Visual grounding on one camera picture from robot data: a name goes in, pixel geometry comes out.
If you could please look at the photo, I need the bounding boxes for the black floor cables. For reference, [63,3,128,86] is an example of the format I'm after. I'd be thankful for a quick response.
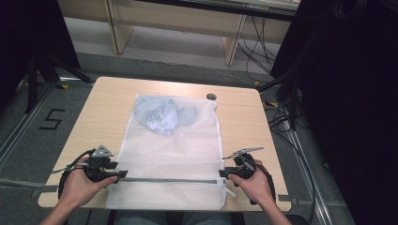
[263,98,317,221]

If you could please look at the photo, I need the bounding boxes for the black tripod stand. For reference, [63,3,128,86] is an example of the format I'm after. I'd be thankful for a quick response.
[256,70,303,132]
[23,52,96,114]

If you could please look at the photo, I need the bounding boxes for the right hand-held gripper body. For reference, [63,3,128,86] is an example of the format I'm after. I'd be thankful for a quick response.
[222,146,266,181]

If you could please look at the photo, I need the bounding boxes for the person's right hand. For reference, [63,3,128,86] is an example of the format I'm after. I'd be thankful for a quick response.
[227,158,277,208]

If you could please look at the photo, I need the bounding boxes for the white mesh laundry bag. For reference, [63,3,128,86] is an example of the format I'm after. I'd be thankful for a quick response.
[105,94,237,211]

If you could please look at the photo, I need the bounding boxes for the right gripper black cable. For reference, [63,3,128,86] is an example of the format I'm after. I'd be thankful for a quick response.
[250,157,278,206]

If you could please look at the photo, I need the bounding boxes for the black curtain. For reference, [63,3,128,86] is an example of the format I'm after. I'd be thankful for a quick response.
[0,0,82,106]
[269,0,398,225]

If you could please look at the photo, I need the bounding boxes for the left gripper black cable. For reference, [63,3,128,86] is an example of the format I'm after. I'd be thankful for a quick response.
[51,148,96,200]

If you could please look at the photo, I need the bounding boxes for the hanging black cables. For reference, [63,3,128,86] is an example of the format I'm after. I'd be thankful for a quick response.
[237,15,280,75]

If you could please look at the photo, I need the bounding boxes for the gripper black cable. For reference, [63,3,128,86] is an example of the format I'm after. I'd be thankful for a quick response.
[250,157,278,206]
[51,148,96,200]

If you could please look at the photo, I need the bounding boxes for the grey tape strip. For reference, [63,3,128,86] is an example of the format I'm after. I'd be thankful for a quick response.
[30,184,59,198]
[277,193,299,204]

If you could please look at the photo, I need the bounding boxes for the grey garment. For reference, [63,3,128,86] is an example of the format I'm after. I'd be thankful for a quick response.
[133,96,199,136]

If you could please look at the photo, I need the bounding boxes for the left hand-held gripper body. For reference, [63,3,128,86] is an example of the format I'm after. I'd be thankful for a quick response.
[83,144,120,184]

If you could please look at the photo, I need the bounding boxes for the light wooden desk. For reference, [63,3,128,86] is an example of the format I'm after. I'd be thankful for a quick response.
[57,0,302,67]

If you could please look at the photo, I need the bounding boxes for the metal floor rail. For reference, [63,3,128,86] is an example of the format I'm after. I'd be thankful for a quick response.
[281,105,333,225]
[0,82,54,164]

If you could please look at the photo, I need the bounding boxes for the person's left hand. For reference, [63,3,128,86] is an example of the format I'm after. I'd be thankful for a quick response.
[58,155,118,209]

